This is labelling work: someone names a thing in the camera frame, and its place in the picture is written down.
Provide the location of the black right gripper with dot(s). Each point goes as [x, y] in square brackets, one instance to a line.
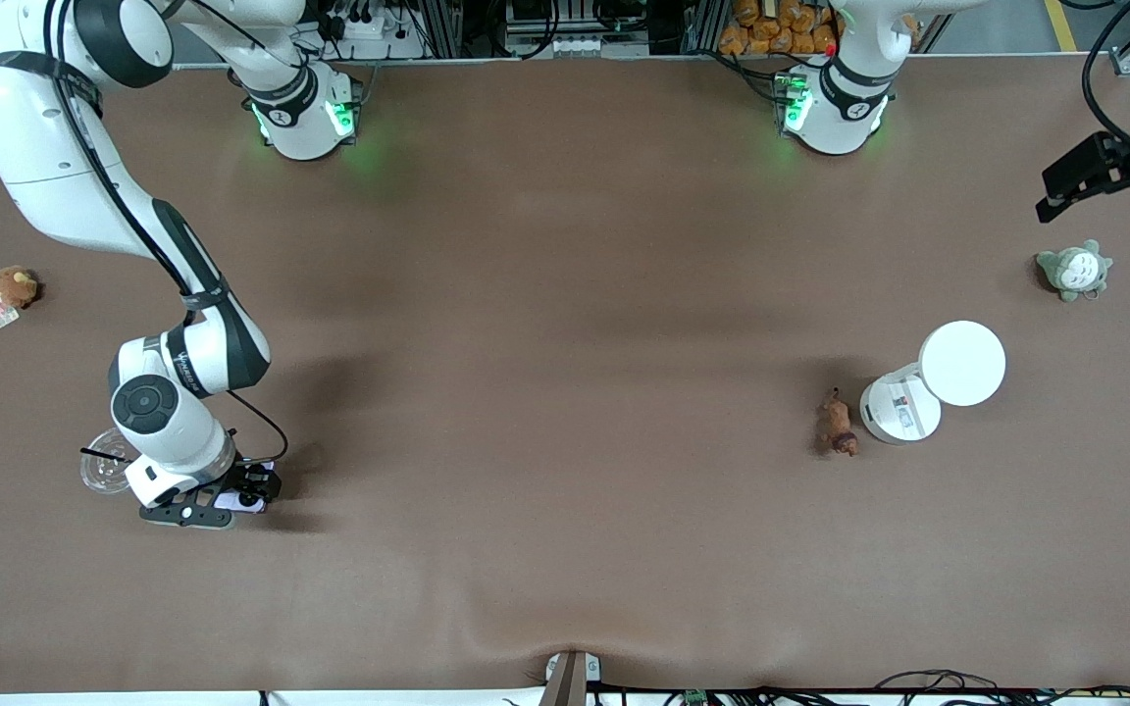
[249, 480]

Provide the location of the brown lion statue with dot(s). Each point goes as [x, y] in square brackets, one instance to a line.
[837, 427]

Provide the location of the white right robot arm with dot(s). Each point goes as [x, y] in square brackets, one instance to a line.
[55, 147]

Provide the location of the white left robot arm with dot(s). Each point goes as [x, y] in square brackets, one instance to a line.
[835, 118]

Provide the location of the grey totoro plush toy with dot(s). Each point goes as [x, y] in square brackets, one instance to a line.
[1075, 272]

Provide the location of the clear plastic cup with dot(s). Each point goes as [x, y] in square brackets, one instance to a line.
[99, 476]

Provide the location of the black drinking straw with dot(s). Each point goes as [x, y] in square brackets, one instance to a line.
[99, 454]

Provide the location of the white cylindrical canister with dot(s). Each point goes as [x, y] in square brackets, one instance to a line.
[957, 363]

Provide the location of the brown plush toy with tag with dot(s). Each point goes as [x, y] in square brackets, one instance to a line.
[14, 286]

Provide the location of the pile of orange plush toys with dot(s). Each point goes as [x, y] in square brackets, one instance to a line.
[776, 29]

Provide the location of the white power strip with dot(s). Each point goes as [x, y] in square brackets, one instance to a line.
[364, 25]

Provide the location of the black equipment box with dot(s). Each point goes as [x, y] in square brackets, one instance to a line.
[575, 25]

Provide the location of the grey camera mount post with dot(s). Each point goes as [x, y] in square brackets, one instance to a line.
[570, 679]

